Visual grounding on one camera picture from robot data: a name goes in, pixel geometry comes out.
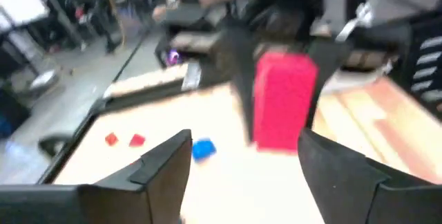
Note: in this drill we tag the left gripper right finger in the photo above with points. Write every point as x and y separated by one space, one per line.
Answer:
345 189

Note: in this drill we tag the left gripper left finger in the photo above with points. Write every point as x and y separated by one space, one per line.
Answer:
155 189

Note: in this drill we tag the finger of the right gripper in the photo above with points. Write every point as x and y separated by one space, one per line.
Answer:
246 89
323 75

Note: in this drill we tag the red rectangular block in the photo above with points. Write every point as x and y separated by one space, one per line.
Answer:
285 103

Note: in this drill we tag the small red cube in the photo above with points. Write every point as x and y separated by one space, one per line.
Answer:
137 140
111 139

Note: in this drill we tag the blue eight-stud brick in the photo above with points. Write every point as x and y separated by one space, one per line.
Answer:
203 149

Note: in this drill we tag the black white striped object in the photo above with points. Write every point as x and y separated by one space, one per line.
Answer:
428 79

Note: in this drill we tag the white table top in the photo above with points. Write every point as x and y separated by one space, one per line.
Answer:
20 6

